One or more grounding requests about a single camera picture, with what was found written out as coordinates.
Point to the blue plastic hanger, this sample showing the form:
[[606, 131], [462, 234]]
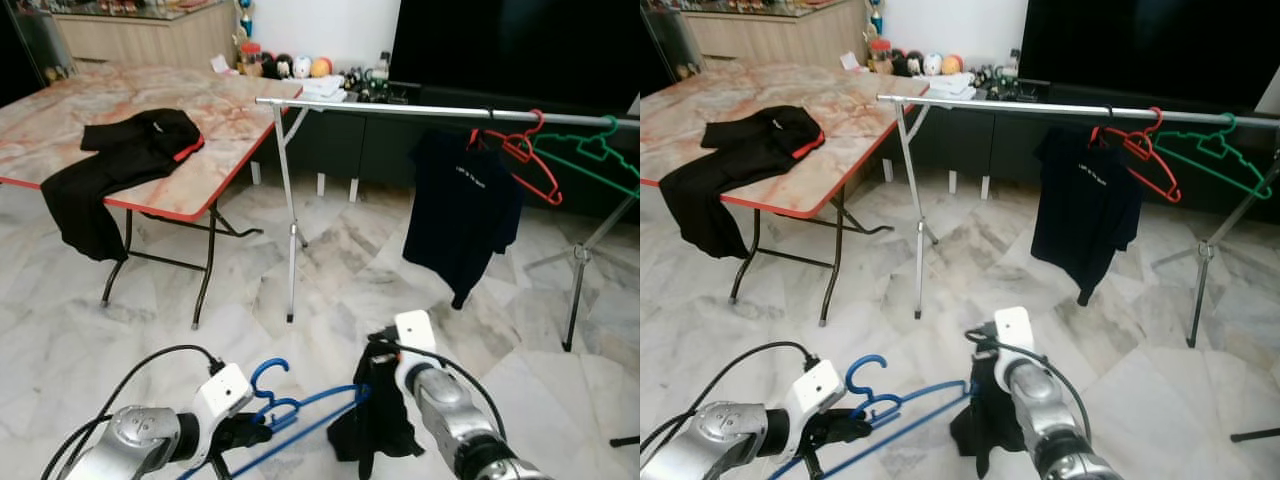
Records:
[[270, 362], [866, 358]]

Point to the black garment with green logo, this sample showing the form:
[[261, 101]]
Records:
[[985, 420], [375, 420]]

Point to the black shirt with red collar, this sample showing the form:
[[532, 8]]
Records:
[[740, 158], [120, 160]]

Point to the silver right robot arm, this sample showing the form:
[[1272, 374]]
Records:
[[460, 420], [1055, 420]]

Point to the green plastic hanger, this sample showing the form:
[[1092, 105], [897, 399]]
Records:
[[1212, 148], [592, 148]]

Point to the red hanger with black hook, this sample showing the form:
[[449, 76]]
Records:
[[480, 135], [1097, 133]]

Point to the red plastic hanger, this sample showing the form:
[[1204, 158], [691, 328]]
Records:
[[522, 148], [1140, 147]]

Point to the black television console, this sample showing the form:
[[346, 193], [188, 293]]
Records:
[[360, 150], [990, 150]]

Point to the marble top folding table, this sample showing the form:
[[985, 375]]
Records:
[[860, 120], [235, 125]]

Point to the navy t-shirt with white print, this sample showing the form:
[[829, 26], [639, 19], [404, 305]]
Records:
[[460, 210], [1085, 205]]

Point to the stack of white papers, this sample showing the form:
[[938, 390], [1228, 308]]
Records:
[[323, 87], [950, 85]]

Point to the black plush toy red ears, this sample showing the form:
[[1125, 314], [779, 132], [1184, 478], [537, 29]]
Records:
[[270, 67], [900, 64]]

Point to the pink tissue pack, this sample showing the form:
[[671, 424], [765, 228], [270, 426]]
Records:
[[851, 63], [222, 66]]

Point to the black mouse plush toy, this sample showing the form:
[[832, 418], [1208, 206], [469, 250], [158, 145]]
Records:
[[915, 65], [284, 68]]

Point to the white round plush toy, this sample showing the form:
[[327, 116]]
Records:
[[932, 65], [301, 68]]

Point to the glass jar with red lid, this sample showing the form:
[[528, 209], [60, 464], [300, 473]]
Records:
[[880, 58], [250, 62]]

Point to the orange round plush toy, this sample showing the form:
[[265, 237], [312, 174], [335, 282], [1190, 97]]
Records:
[[952, 65], [321, 68]]

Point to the white bottle with black cap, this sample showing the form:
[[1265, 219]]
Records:
[[382, 68], [1010, 65]]

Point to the light wooden sideboard cabinet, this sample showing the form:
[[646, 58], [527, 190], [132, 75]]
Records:
[[780, 35], [150, 40]]

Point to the gold and blue trophy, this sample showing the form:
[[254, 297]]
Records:
[[246, 18], [877, 15]]

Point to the black flat screen television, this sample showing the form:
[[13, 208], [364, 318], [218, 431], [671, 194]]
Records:
[[510, 45], [1140, 45]]

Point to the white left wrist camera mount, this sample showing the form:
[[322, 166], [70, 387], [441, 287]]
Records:
[[812, 395], [222, 400]]

